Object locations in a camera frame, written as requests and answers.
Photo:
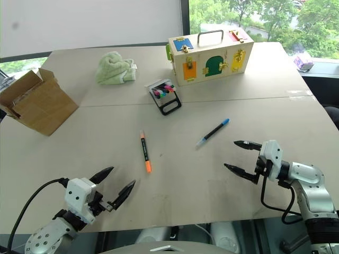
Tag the blue and green plastic object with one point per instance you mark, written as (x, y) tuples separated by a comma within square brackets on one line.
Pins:
[(163, 94)]

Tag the open brown cardboard box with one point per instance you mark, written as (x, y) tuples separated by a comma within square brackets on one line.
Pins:
[(42, 108)]

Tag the white window blind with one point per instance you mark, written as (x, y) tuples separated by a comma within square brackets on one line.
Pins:
[(90, 23)]

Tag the grey metal frame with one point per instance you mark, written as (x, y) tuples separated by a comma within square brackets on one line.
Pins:
[(5, 79)]

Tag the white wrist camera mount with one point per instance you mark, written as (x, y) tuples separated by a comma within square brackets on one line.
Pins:
[(272, 158), (78, 194)]

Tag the purple tissue packet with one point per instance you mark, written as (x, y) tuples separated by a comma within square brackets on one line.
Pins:
[(303, 62)]

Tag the light green towel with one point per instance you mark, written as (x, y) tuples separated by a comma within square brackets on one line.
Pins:
[(112, 70)]

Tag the white rounded robot leg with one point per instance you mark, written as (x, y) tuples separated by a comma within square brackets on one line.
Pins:
[(151, 235), (225, 235)]

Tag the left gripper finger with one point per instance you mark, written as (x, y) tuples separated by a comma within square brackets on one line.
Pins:
[(123, 193), (102, 174)]

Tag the black marker holder with markers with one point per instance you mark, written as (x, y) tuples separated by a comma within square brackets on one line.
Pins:
[(169, 104)]

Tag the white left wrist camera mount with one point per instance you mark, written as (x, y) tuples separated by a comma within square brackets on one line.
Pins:
[(78, 194)]

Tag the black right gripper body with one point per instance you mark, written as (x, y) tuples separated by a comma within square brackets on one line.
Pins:
[(262, 166)]

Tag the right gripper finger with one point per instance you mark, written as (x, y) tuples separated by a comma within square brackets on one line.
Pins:
[(242, 173), (249, 145)]

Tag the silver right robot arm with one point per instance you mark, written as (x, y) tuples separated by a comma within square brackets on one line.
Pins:
[(313, 193)]

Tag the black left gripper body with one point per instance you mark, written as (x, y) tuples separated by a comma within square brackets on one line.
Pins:
[(96, 203)]

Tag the orange marker pen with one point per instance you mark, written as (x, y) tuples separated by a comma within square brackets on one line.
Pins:
[(145, 150)]

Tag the dark chair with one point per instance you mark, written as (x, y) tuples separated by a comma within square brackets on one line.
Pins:
[(333, 115)]

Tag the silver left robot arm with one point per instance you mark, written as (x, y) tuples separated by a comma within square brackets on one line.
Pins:
[(45, 236)]

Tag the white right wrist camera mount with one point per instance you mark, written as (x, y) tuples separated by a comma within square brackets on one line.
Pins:
[(272, 158)]

